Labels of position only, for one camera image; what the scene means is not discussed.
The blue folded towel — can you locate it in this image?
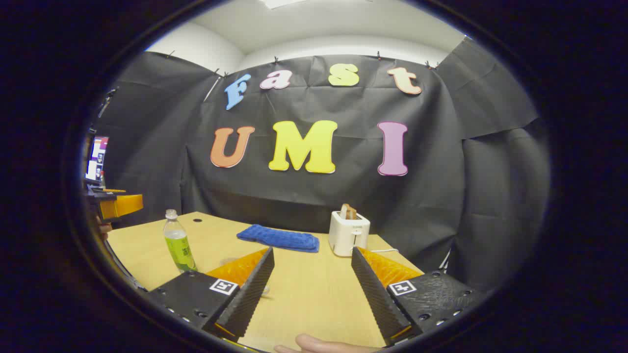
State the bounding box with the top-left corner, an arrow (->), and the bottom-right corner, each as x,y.
236,224 -> 320,253

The thin white rod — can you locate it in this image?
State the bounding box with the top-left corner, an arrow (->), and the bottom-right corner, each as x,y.
204,75 -> 222,102

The clear water bottle green label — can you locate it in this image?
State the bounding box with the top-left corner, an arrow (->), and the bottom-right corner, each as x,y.
163,209 -> 198,274

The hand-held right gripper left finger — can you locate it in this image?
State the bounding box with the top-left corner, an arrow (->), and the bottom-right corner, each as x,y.
145,247 -> 275,343

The white toaster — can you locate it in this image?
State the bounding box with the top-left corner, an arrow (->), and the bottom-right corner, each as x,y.
328,210 -> 371,257

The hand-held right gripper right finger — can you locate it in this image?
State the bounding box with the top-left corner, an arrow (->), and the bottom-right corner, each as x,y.
351,247 -> 484,346

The computer monitor screen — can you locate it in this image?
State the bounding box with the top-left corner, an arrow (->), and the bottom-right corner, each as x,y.
86,136 -> 109,183

